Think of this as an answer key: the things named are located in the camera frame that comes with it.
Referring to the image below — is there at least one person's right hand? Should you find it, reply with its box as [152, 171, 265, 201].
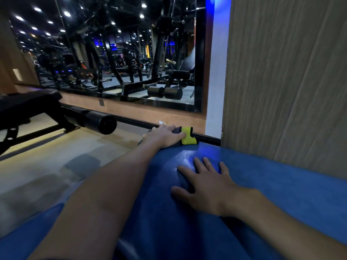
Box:
[171, 157, 239, 217]

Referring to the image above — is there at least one person's left hand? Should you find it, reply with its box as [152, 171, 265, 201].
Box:
[142, 124, 187, 150]

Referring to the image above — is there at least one black gym equipment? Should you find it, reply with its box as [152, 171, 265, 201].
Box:
[9, 0, 206, 113]

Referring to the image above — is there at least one blue padded bench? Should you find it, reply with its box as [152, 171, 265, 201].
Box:
[0, 142, 347, 260]

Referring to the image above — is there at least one person's left forearm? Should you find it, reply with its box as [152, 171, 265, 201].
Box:
[27, 140, 160, 260]

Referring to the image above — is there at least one person's right forearm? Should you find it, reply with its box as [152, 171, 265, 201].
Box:
[227, 186, 347, 260]

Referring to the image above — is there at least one black foam roller pad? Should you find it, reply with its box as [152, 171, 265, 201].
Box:
[66, 106, 117, 135]

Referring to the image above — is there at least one grey and yellow cleaning cloth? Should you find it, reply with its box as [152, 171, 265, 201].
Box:
[138, 126, 199, 147]

